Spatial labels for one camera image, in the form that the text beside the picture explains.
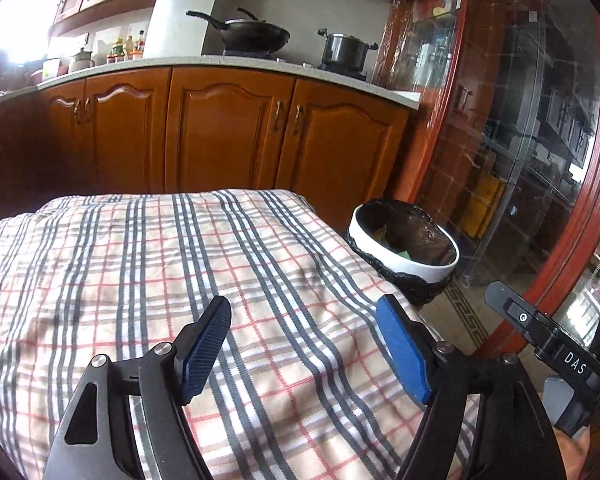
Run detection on black wok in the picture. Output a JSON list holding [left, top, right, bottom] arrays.
[[186, 7, 291, 53]]

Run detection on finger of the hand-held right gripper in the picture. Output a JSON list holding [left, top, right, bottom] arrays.
[[485, 281, 563, 356]]

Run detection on wooden lower kitchen cabinets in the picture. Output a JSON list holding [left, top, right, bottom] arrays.
[[0, 65, 421, 211]]

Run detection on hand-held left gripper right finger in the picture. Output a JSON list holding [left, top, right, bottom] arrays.
[[375, 294, 567, 480]]

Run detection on gas stove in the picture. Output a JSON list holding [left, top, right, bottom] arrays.
[[222, 49, 368, 81]]

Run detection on white lidded pot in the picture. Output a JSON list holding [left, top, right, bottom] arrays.
[[69, 47, 96, 73]]

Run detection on steel cooking pot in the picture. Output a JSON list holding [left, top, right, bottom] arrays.
[[317, 28, 379, 68]]

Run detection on plaid blanket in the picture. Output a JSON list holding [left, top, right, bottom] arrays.
[[0, 188, 481, 480]]

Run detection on white kitchen countertop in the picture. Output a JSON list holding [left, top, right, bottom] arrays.
[[0, 55, 422, 111]]

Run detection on person's right hand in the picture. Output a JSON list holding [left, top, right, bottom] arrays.
[[554, 427, 593, 480]]

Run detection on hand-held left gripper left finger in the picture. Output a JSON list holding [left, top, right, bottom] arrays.
[[44, 295, 232, 480]]

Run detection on yellow bag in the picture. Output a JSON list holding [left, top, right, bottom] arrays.
[[460, 175, 506, 241]]

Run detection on red framed glass door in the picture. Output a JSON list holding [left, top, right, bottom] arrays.
[[370, 0, 600, 361]]

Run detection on white bin with black bag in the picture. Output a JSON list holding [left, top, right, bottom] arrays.
[[345, 201, 461, 306]]

